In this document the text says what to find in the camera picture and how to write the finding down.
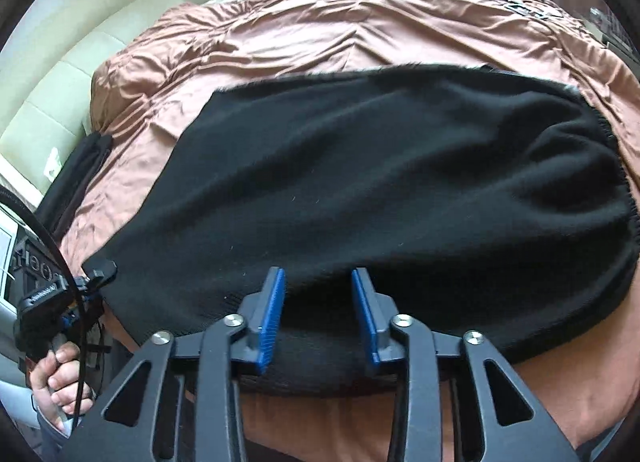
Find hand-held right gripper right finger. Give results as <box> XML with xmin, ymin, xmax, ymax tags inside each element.
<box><xmin>350</xmin><ymin>267</ymin><xmax>581</xmax><ymax>462</ymax></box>

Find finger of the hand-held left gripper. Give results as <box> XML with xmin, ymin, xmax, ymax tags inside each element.
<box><xmin>80</xmin><ymin>260</ymin><xmax>119</xmax><ymax>293</ymax></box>

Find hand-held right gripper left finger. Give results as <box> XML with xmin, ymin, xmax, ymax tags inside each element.
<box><xmin>60</xmin><ymin>266</ymin><xmax>288</xmax><ymax>462</ymax></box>

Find black knit pants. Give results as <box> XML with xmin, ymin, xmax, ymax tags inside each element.
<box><xmin>82</xmin><ymin>62</ymin><xmax>640</xmax><ymax>399</ymax></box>

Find person's left hand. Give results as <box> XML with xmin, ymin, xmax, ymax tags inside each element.
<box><xmin>29</xmin><ymin>339</ymin><xmax>97</xmax><ymax>435</ymax></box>

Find pile of black clothes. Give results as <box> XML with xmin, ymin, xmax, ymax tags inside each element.
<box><xmin>35</xmin><ymin>133</ymin><xmax>115</xmax><ymax>239</ymax></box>

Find cream padded headboard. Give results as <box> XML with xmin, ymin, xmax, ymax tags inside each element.
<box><xmin>0</xmin><ymin>0</ymin><xmax>236</xmax><ymax>195</ymax></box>

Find orange bed blanket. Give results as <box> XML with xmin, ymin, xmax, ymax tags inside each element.
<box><xmin>57</xmin><ymin>0</ymin><xmax>640</xmax><ymax>462</ymax></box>

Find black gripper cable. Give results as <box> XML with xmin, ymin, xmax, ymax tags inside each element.
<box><xmin>0</xmin><ymin>187</ymin><xmax>90</xmax><ymax>435</ymax></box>

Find black strap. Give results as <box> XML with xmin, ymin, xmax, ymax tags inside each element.
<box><xmin>484</xmin><ymin>0</ymin><xmax>552</xmax><ymax>19</ymax></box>

